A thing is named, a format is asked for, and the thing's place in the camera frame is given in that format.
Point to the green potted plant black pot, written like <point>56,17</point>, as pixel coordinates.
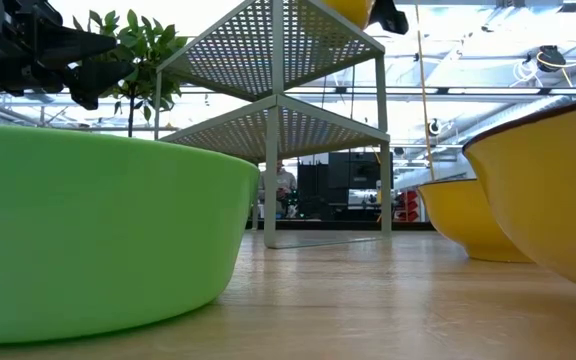
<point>143,45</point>

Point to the pale green perforated metal shelf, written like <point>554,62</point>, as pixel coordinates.
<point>271,150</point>

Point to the person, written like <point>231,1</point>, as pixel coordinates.
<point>280,182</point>

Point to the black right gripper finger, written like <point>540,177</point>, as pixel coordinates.
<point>392,17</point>

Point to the black aluminium table frame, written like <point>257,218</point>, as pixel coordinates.
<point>328,225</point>

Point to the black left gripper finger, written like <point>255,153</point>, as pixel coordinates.
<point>98,82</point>
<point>78,47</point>

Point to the yellow patterned mini bowl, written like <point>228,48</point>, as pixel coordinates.
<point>350,11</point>
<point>553,200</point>
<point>463,215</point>

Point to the black equipment cabinet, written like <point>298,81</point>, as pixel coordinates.
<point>353,172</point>

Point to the green plastic mini bowl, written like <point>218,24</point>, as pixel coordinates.
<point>93,225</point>

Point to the red storage bin rack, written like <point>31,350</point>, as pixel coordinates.
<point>409,207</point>

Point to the round ceiling device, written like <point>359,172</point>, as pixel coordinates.
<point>434,127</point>

